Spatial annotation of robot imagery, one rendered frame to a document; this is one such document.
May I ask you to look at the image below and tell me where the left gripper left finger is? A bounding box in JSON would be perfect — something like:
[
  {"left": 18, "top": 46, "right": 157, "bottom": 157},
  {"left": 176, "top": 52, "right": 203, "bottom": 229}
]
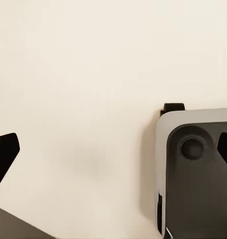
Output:
[{"left": 0, "top": 132, "right": 20, "bottom": 183}]

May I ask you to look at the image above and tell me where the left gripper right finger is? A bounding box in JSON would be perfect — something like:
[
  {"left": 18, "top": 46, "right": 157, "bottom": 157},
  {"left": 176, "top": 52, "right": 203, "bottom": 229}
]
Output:
[{"left": 217, "top": 132, "right": 227, "bottom": 164}]

